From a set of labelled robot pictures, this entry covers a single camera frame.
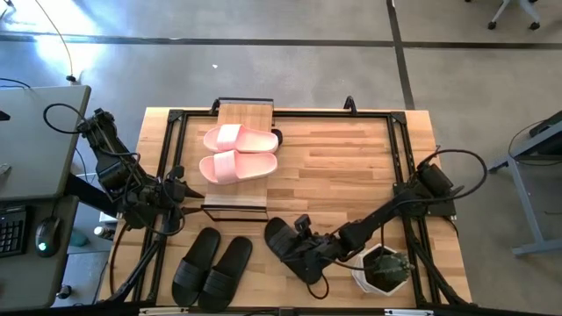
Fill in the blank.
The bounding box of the office chair with white legs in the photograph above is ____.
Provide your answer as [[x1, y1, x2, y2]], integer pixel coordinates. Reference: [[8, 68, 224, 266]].
[[465, 0, 542, 32]]

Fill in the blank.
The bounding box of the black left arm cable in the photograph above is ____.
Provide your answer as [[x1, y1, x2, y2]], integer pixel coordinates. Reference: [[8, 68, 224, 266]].
[[42, 103, 89, 135]]

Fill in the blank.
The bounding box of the green cactus plant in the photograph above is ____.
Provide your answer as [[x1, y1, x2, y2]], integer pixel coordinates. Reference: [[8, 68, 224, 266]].
[[372, 248, 415, 284]]

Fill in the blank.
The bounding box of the pink rubber slide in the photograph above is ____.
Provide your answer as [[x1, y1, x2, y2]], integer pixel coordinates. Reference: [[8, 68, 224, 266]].
[[202, 123, 280, 154], [198, 149, 279, 185]]

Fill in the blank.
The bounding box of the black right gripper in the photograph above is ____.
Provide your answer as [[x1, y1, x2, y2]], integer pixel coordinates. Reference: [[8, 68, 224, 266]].
[[285, 227, 359, 277]]

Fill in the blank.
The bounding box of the light gray desk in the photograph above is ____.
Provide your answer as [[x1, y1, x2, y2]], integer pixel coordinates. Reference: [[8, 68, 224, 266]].
[[0, 84, 92, 202]]

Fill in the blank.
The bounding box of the teal round object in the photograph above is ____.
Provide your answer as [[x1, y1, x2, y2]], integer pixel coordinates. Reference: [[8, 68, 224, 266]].
[[68, 230, 91, 248]]

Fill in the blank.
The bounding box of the black aluminium table frame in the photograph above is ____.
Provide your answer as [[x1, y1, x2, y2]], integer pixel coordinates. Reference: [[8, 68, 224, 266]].
[[98, 95, 474, 311]]

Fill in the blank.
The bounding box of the dark gray desk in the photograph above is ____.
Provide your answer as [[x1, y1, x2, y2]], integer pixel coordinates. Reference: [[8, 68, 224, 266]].
[[0, 195, 81, 311]]

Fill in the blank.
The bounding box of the gray metal table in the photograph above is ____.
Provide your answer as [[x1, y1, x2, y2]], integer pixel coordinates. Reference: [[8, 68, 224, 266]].
[[484, 109, 562, 258]]

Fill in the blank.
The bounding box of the wooden shelf with black frame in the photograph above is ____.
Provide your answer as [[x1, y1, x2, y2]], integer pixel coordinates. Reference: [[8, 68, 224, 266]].
[[200, 97, 276, 223]]

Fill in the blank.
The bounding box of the black computer mouse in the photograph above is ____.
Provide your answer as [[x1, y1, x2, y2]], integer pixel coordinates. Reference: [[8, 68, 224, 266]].
[[34, 216, 62, 259]]

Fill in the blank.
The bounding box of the white hexagonal plant pot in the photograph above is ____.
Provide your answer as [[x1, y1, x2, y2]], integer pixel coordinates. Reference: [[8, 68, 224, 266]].
[[351, 242, 409, 298]]

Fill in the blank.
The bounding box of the black keyboard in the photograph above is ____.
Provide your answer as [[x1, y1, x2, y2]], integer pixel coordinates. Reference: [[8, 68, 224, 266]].
[[0, 205, 28, 259]]

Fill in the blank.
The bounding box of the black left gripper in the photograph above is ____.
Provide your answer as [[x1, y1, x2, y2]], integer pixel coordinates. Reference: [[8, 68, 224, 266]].
[[125, 177, 205, 230]]

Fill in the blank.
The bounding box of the yellow floor cable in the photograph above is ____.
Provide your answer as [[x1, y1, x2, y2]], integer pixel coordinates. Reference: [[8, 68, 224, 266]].
[[33, 0, 79, 84]]

